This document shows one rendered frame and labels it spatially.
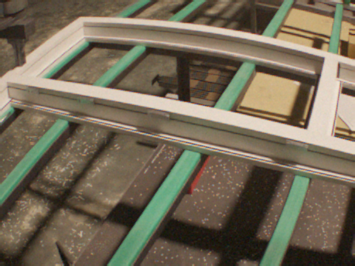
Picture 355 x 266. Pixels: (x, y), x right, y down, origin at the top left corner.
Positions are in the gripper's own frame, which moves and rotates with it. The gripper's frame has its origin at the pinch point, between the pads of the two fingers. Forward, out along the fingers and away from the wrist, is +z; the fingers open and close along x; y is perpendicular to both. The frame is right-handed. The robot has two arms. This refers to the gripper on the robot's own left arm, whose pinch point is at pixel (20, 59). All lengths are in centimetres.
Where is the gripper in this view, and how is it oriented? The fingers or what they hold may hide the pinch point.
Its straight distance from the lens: 132.9
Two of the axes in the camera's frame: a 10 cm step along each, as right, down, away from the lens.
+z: 0.3, 8.0, 6.0
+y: 3.9, -5.6, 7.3
